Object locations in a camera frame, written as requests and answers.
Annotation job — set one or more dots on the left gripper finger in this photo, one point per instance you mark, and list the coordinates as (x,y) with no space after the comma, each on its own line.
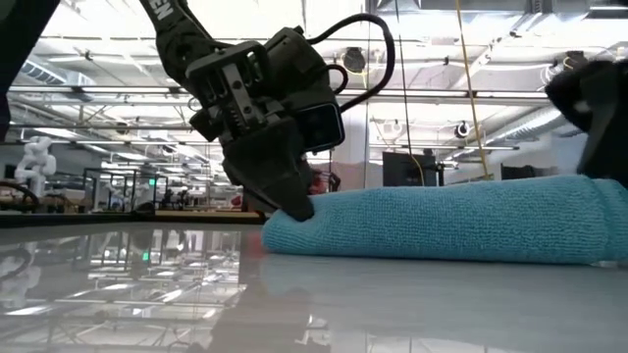
(270,166)
(255,203)

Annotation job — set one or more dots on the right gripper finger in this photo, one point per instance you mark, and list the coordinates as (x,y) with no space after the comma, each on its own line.
(606,147)

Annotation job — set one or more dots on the blue microfibre towel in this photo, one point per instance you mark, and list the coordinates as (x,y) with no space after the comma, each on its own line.
(441,220)

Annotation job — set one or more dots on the black background robot arm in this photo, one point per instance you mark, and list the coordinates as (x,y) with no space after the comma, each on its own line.
(334,182)

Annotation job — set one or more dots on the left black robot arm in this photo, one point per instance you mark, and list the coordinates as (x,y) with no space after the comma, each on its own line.
(172,29)

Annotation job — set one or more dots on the white square pillar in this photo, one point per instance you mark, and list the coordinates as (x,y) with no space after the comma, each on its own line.
(355,157)

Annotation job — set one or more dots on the black curtain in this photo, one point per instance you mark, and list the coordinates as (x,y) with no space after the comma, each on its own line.
(520,171)

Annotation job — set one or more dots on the black wide television screen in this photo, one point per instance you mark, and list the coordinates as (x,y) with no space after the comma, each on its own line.
(407,169)

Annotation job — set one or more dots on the long ceiling light strip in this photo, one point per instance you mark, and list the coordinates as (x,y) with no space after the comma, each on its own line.
(441,93)

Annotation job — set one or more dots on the white humanoid robot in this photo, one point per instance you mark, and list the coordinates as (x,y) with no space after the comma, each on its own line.
(35,162)

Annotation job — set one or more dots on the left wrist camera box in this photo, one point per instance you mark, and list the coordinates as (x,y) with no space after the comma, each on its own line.
(321,127)

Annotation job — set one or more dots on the silver ventilation duct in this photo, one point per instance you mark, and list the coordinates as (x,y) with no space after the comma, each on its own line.
(530,125)

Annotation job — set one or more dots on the black cage frame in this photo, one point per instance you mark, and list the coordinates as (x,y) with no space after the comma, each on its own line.
(113,170)

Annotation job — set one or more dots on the ribbed silver ceiling duct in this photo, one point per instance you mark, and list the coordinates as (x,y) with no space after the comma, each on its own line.
(39,72)

